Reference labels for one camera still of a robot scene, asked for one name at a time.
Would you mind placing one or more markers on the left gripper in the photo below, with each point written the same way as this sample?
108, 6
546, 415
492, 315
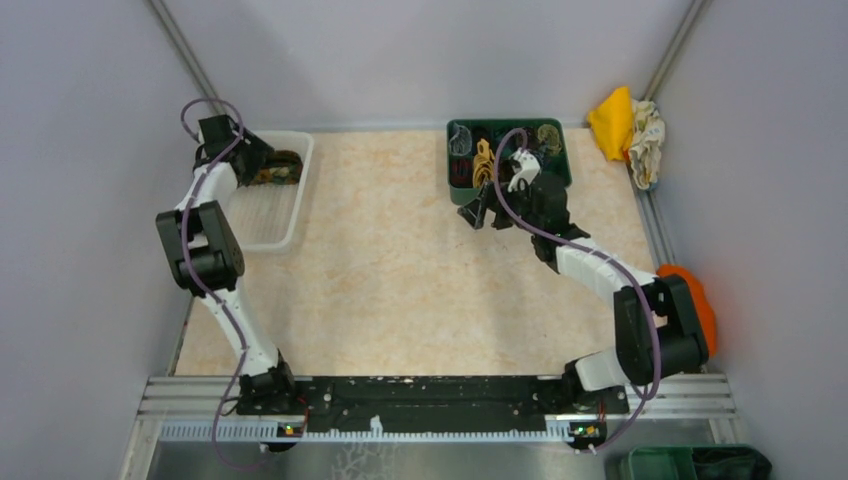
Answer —
259, 152

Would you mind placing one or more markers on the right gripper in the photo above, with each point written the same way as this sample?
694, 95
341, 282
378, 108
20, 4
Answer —
488, 198

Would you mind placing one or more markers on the brown green patterned tie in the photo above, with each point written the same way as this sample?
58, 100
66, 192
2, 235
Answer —
282, 167

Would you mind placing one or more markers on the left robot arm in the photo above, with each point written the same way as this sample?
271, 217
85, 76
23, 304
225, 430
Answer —
206, 259

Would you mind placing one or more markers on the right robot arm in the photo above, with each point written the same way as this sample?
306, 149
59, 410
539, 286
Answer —
660, 319

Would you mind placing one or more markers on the yellow rolled tie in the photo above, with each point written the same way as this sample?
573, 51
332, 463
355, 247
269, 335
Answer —
482, 164

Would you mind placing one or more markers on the red dark rolled tie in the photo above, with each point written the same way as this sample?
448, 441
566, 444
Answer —
460, 172

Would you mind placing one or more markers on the white plastic basket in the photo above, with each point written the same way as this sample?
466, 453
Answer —
266, 218

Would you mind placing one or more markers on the green compartment tray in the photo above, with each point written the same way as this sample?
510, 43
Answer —
494, 129

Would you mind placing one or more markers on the grey rolled tie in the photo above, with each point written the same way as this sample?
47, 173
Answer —
460, 140

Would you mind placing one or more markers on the olive rolled tie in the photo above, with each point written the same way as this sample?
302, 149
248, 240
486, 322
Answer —
549, 139

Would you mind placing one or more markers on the yellow cloth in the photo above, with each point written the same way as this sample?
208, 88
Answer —
611, 123

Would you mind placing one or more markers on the cream patterned cloth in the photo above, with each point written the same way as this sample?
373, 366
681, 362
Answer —
645, 152

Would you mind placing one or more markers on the orange cloth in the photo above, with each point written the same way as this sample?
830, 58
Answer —
704, 310

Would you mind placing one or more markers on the green bin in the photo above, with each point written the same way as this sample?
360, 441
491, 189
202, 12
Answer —
694, 462

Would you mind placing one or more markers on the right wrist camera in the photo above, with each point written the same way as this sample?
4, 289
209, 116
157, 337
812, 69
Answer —
526, 167

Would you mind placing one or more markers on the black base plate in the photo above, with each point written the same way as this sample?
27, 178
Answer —
427, 404

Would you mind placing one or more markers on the aluminium frame rail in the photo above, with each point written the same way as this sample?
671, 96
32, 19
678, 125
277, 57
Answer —
186, 408

